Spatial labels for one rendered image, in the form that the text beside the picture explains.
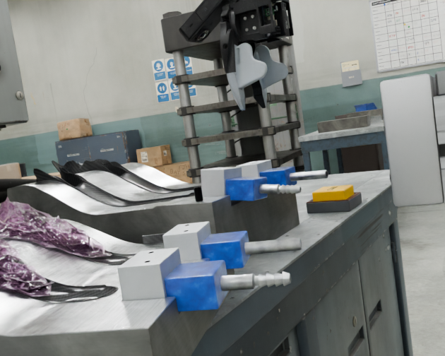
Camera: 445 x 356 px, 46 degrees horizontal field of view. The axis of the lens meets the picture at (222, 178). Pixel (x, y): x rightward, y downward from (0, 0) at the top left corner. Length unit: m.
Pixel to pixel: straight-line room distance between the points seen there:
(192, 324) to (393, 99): 0.24
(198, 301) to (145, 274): 0.05
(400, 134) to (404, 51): 6.70
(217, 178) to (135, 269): 0.29
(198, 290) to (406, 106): 0.20
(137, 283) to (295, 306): 0.42
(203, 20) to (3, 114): 0.85
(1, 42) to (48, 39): 7.42
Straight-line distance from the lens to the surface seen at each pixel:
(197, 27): 0.81
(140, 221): 0.71
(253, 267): 0.67
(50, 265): 0.54
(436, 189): 0.39
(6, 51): 1.59
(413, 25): 7.11
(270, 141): 4.65
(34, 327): 0.42
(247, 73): 0.75
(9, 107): 1.55
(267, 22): 0.76
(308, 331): 0.86
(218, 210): 0.65
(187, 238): 0.52
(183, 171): 7.40
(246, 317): 0.57
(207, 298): 0.41
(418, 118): 0.38
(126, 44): 8.21
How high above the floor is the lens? 0.98
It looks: 6 degrees down
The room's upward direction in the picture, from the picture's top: 8 degrees counter-clockwise
